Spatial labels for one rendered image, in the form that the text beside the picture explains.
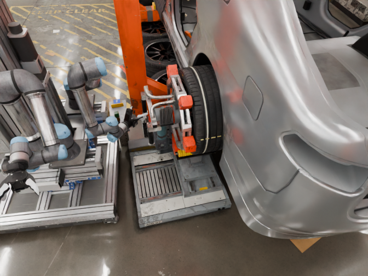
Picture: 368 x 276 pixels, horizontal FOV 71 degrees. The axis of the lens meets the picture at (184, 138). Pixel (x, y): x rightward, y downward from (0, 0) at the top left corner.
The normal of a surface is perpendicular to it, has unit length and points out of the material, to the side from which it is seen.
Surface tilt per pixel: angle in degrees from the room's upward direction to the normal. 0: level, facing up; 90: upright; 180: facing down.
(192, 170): 0
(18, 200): 0
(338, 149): 73
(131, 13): 90
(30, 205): 0
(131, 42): 90
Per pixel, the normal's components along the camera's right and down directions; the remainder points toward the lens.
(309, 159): 0.29, -0.57
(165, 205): 0.02, -0.66
